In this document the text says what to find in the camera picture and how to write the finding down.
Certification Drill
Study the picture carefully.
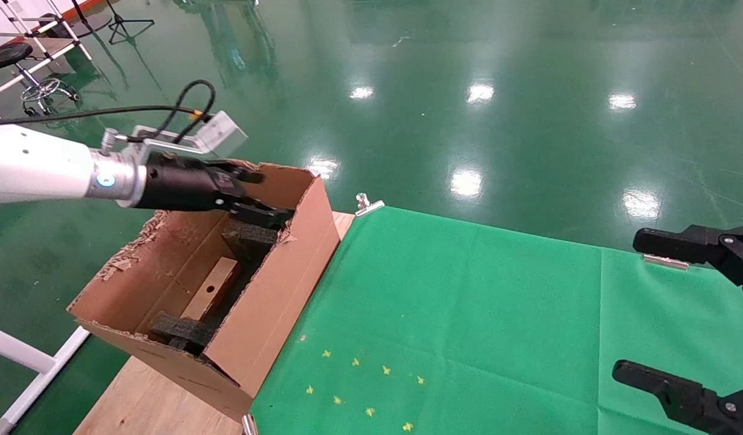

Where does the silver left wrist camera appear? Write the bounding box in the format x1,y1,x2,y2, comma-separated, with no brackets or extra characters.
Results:
131,110,250,159

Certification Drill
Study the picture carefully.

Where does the black tripod stand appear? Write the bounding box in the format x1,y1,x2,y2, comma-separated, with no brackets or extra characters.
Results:
69,0,156,46

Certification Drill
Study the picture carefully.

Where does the black round swivel stool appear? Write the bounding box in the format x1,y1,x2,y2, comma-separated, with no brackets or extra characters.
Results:
0,41,82,117

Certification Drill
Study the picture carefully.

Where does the white desk with T-foot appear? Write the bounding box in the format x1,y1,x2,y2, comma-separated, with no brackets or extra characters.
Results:
0,323,92,435

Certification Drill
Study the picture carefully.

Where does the white frame desk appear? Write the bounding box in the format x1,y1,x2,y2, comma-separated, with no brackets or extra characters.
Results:
0,0,94,103

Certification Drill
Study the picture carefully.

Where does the black foam block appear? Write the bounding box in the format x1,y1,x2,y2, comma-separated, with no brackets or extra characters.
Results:
148,310,219,356
220,219,282,266

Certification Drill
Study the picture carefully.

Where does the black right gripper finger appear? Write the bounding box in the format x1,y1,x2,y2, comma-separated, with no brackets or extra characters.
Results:
633,224,743,303
612,359,743,435

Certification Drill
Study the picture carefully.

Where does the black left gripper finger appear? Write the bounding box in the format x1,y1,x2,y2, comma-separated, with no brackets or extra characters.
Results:
229,201,297,230
211,159,265,184

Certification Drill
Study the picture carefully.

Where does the green table cloth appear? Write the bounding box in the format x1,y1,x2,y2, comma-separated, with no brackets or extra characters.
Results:
250,205,743,435

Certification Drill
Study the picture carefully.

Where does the large open cardboard carton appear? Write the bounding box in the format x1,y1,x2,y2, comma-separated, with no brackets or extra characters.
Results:
67,160,342,422

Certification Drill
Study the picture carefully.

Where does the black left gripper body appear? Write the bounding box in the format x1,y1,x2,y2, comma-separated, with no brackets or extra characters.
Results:
143,151,245,212

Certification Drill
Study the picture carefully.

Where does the small brown cardboard box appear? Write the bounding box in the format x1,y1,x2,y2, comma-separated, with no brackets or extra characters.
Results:
180,257,240,322

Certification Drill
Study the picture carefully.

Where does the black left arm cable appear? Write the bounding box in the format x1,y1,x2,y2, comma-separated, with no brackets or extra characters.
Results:
0,80,216,143

